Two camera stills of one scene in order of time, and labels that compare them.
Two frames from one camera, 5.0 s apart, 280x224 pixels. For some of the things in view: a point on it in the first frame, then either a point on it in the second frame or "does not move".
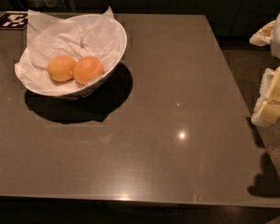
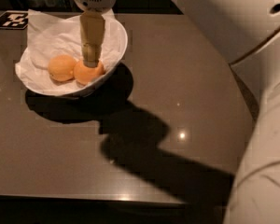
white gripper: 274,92 → 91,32
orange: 61,68 does not move
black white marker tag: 11,21 does not move
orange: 87,69 does not move
